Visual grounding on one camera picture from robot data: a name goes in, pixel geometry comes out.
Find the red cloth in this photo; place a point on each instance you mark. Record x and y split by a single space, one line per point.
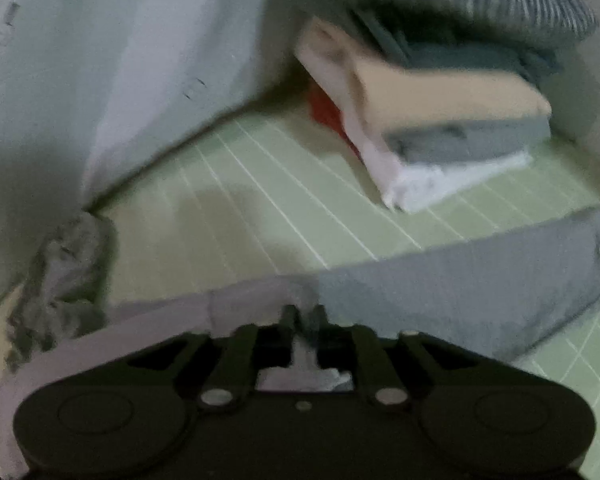
330 112

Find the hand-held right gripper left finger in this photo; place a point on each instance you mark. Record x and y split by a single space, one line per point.
288 324

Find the pale pink folded garment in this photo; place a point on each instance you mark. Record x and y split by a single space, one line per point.
360 125

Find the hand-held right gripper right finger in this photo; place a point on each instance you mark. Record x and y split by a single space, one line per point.
323 326

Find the white folded garment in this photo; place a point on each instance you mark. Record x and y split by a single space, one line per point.
445 182

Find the green checked mat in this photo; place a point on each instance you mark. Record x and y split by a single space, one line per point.
280 185

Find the carrot print sheet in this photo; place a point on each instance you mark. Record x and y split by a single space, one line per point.
130 60

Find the light grey garment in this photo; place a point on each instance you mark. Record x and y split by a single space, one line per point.
455 280

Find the beige folded garment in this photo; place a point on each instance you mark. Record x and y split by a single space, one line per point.
445 97

